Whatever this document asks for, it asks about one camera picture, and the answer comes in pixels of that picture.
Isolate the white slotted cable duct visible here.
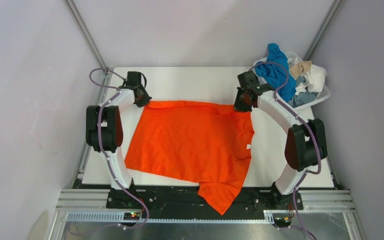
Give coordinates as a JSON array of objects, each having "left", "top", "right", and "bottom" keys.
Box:
[{"left": 66, "top": 211, "right": 274, "bottom": 224}]

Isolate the aluminium frame rail left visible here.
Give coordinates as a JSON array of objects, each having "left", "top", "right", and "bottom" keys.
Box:
[{"left": 64, "top": 0, "right": 108, "bottom": 189}]

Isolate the aluminium frame rail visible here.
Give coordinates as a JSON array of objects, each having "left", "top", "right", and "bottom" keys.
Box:
[
  {"left": 304, "top": 0, "right": 367, "bottom": 240},
  {"left": 64, "top": 0, "right": 108, "bottom": 189}
]

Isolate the blue t shirt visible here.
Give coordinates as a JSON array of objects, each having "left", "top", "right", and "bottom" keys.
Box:
[{"left": 254, "top": 43, "right": 296, "bottom": 102}]

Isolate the grey-blue t shirt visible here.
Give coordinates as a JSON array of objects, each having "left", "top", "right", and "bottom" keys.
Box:
[{"left": 289, "top": 76, "right": 319, "bottom": 108}]

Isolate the right controller board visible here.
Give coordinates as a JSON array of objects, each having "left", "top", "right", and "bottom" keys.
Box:
[{"left": 273, "top": 217, "right": 292, "bottom": 229}]

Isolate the controller board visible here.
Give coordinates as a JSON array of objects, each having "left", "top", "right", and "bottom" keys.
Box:
[
  {"left": 123, "top": 211, "right": 142, "bottom": 221},
  {"left": 273, "top": 217, "right": 292, "bottom": 229}
]

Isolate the white t shirt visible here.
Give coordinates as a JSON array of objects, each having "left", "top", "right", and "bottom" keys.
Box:
[{"left": 287, "top": 57, "right": 328, "bottom": 94}]

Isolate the beige t shirt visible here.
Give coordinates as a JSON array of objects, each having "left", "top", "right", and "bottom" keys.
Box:
[{"left": 289, "top": 60, "right": 312, "bottom": 80}]

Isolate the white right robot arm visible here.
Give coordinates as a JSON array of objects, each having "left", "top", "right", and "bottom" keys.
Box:
[{"left": 233, "top": 70, "right": 328, "bottom": 209}]

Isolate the white laundry basket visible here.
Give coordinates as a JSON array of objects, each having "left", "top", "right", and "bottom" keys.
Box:
[{"left": 252, "top": 45, "right": 331, "bottom": 110}]

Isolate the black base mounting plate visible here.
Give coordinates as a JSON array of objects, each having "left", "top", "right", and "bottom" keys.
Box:
[{"left": 73, "top": 182, "right": 332, "bottom": 220}]

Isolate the orange t shirt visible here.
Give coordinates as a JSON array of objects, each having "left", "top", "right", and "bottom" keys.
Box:
[{"left": 125, "top": 100, "right": 255, "bottom": 215}]

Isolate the left controller board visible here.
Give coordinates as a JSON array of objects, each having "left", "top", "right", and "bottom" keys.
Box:
[{"left": 123, "top": 211, "right": 142, "bottom": 221}]

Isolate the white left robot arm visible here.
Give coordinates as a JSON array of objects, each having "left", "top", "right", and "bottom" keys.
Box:
[{"left": 85, "top": 71, "right": 152, "bottom": 208}]

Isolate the aluminium frame rail right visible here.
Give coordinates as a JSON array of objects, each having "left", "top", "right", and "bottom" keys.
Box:
[{"left": 304, "top": 0, "right": 367, "bottom": 240}]

